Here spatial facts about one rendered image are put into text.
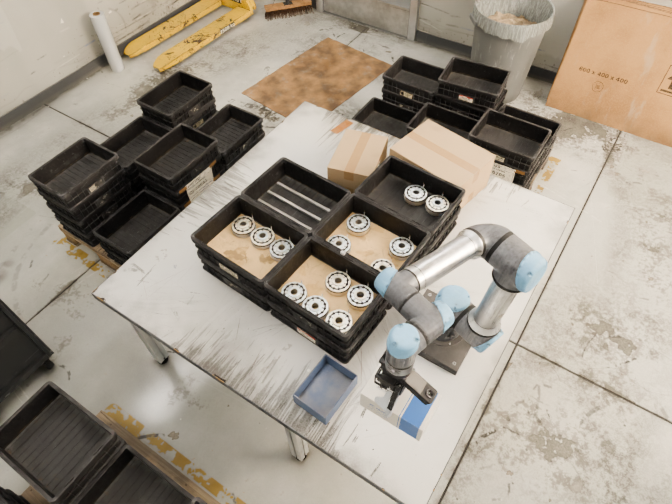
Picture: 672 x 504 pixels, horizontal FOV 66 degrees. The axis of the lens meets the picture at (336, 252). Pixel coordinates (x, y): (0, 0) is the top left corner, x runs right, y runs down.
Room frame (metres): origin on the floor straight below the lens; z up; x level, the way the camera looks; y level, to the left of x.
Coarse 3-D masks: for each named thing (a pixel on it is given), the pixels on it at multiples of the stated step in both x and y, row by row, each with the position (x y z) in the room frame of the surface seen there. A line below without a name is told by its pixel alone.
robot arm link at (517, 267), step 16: (512, 240) 0.92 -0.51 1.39; (496, 256) 0.89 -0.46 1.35; (512, 256) 0.87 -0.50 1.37; (528, 256) 0.86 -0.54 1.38; (496, 272) 0.87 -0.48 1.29; (512, 272) 0.84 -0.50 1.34; (528, 272) 0.82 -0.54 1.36; (544, 272) 0.85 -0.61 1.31; (496, 288) 0.86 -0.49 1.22; (512, 288) 0.83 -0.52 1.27; (528, 288) 0.81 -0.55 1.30; (480, 304) 0.89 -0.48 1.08; (496, 304) 0.85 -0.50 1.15; (464, 320) 0.91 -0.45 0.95; (480, 320) 0.86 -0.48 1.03; (496, 320) 0.85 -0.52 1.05; (464, 336) 0.87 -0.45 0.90; (480, 336) 0.84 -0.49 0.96; (496, 336) 0.84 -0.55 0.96; (480, 352) 0.81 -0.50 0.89
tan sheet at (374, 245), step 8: (344, 224) 1.48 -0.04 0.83; (336, 232) 1.43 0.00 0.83; (344, 232) 1.43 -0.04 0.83; (368, 232) 1.43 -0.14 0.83; (376, 232) 1.43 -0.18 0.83; (384, 232) 1.42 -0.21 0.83; (352, 240) 1.38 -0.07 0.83; (360, 240) 1.38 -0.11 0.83; (368, 240) 1.38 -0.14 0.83; (376, 240) 1.38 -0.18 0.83; (384, 240) 1.38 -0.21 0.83; (352, 248) 1.34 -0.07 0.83; (360, 248) 1.34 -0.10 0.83; (368, 248) 1.34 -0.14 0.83; (376, 248) 1.34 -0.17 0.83; (384, 248) 1.34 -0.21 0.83; (360, 256) 1.30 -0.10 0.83; (368, 256) 1.30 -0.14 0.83; (376, 256) 1.29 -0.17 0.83; (384, 256) 1.29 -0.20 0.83; (368, 264) 1.25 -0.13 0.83; (400, 264) 1.25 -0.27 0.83
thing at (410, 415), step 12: (372, 384) 0.60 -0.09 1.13; (360, 396) 0.58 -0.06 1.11; (372, 396) 0.57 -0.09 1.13; (408, 396) 0.56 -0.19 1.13; (372, 408) 0.55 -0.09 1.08; (396, 408) 0.53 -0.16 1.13; (408, 408) 0.53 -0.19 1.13; (420, 408) 0.53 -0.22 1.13; (432, 408) 0.53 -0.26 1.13; (396, 420) 0.51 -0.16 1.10; (408, 420) 0.49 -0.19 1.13; (420, 420) 0.49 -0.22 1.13; (408, 432) 0.48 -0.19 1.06; (420, 432) 0.47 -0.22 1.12
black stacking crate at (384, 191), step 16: (384, 176) 1.76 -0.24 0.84; (400, 176) 1.76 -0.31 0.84; (416, 176) 1.71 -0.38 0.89; (368, 192) 1.65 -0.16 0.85; (384, 192) 1.67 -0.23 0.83; (400, 192) 1.66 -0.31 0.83; (432, 192) 1.65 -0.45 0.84; (448, 192) 1.60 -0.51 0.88; (400, 208) 1.56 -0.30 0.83; (416, 208) 1.56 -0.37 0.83; (432, 224) 1.46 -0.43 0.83; (432, 240) 1.37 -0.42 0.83
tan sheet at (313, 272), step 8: (312, 256) 1.30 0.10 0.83; (304, 264) 1.26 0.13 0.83; (312, 264) 1.26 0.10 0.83; (320, 264) 1.26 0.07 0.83; (296, 272) 1.22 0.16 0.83; (304, 272) 1.22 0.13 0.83; (312, 272) 1.22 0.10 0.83; (320, 272) 1.22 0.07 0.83; (328, 272) 1.22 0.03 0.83; (288, 280) 1.19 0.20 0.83; (296, 280) 1.18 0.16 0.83; (304, 280) 1.18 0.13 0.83; (312, 280) 1.18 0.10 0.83; (320, 280) 1.18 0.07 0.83; (352, 280) 1.18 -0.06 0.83; (280, 288) 1.15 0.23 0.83; (312, 288) 1.14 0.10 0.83; (320, 288) 1.14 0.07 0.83; (328, 296) 1.10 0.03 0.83; (336, 296) 1.10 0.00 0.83; (344, 296) 1.10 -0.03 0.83; (360, 296) 1.10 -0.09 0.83; (328, 304) 1.07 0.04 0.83; (336, 304) 1.06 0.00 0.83; (344, 304) 1.06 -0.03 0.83; (352, 312) 1.03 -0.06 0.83; (360, 312) 1.03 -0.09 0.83
